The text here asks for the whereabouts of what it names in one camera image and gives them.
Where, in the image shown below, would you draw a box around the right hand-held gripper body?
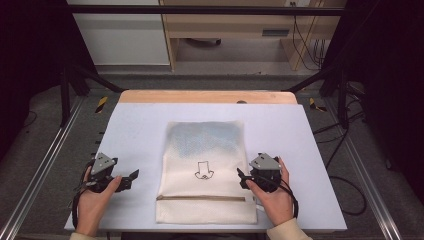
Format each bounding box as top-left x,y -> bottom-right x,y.
248,152 -> 283,194

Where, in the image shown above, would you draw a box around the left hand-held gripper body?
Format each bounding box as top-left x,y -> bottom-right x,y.
81,152 -> 133,194

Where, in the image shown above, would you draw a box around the white mesh laundry bag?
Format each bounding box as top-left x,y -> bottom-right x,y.
155,119 -> 259,225

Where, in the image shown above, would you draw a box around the person's right hand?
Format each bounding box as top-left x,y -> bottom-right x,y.
245,155 -> 296,228

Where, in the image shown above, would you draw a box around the person's left hand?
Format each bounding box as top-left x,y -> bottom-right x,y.
75,166 -> 123,238

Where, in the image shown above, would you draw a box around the yellow black floor tape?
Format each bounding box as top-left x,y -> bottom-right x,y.
307,97 -> 328,113
94,95 -> 110,115

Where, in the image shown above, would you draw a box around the black metal stand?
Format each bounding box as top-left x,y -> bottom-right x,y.
282,63 -> 352,130
59,62 -> 125,128

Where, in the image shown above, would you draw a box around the wooden table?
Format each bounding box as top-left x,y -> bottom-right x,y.
118,89 -> 298,105

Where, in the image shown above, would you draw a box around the black curtain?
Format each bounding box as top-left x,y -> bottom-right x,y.
320,0 -> 424,204
0,0 -> 98,161

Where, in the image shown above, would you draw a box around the white cabinet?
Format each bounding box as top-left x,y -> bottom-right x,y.
65,0 -> 172,67

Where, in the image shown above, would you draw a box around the light wooden desk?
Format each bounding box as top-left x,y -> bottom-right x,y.
159,0 -> 348,72

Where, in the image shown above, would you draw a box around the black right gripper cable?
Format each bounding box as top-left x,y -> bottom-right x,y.
253,173 -> 300,220

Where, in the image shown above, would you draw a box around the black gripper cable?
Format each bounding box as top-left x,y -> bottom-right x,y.
71,159 -> 98,232
253,173 -> 300,220

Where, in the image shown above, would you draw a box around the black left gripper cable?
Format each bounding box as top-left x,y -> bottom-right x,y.
71,159 -> 98,232

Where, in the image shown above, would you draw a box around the aluminium floor rail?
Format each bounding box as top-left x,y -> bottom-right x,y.
323,96 -> 404,240
0,95 -> 86,240

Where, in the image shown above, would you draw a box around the black floor cable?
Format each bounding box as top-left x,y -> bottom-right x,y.
312,109 -> 368,217

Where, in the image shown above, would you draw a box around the black hanging desk cables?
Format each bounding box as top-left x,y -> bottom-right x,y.
289,1 -> 327,72

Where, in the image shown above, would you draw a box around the black metal frame bar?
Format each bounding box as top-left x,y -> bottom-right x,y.
65,4 -> 348,17

